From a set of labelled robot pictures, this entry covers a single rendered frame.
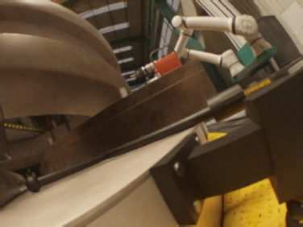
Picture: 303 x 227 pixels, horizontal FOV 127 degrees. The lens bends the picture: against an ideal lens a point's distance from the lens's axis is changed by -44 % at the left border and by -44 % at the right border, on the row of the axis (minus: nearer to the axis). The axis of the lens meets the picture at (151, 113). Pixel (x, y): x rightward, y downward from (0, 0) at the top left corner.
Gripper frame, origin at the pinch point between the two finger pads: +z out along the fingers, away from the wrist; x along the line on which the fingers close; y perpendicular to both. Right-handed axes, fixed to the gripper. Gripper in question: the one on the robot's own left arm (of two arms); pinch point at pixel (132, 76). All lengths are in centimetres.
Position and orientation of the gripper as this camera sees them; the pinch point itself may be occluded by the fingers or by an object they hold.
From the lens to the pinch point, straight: 151.8
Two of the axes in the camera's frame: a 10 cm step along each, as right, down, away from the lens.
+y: -4.2, -9.0, 1.4
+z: -9.0, 4.3, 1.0
